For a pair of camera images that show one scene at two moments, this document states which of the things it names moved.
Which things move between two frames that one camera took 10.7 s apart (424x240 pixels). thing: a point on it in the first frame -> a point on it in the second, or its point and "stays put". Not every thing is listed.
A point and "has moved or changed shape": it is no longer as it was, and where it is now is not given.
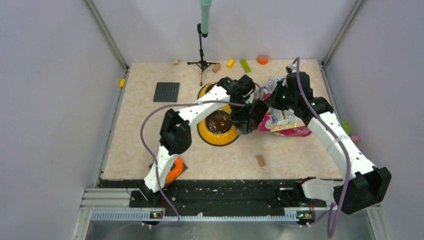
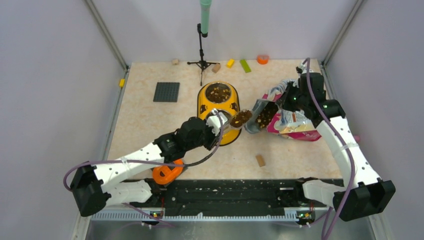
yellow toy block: x=230 y=63 stays put
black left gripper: x=243 y=117 -> x=214 y=137
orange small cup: x=262 y=59 stays put
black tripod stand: x=201 y=64 stays put
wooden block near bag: x=261 y=160 stays put
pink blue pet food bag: x=280 y=121 has moved or changed shape
